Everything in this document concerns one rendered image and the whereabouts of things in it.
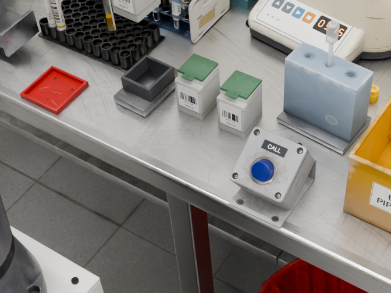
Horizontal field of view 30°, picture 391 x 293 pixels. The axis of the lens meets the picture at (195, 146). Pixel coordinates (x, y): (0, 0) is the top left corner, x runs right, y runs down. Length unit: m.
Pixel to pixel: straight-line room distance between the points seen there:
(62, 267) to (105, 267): 1.09
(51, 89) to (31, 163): 1.13
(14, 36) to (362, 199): 0.55
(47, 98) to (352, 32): 0.43
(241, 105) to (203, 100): 0.07
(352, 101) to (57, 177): 1.35
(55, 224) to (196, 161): 1.12
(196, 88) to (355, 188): 0.24
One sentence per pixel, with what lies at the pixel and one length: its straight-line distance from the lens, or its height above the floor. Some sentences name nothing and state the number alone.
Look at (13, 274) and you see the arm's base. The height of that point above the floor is 0.98.
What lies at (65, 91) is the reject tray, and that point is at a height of 0.88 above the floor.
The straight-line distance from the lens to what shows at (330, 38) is 0.86.
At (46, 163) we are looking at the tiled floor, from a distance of 2.16.
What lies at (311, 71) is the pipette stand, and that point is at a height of 0.97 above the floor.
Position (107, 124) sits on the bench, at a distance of 0.98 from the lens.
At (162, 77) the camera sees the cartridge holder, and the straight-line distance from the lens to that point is 0.98.
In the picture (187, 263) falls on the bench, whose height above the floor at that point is 0.64.
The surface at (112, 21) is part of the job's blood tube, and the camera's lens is 1.08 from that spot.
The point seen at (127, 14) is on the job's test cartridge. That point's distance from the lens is 0.91.
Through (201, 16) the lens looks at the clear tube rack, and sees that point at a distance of 1.08.
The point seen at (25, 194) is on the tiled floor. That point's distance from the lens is 2.10.
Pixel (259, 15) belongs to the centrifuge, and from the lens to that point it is 1.07.
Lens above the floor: 1.57
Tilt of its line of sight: 48 degrees down
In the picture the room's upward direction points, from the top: 6 degrees counter-clockwise
